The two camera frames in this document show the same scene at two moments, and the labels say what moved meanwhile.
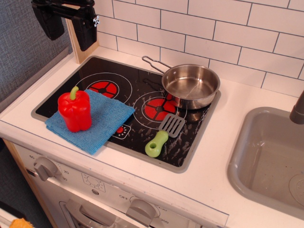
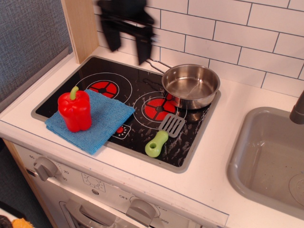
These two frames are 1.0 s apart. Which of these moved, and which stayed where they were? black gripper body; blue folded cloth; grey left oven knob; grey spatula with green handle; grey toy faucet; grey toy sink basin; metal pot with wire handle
Moved: black gripper body
Stayed: blue folded cloth; grey spatula with green handle; metal pot with wire handle; grey toy sink basin; grey left oven knob; grey toy faucet
